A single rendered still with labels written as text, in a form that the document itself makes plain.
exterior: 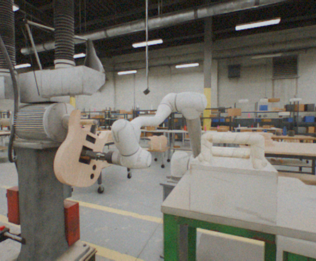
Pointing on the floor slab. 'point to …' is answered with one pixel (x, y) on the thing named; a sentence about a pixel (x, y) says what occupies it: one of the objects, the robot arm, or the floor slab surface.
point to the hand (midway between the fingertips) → (86, 155)
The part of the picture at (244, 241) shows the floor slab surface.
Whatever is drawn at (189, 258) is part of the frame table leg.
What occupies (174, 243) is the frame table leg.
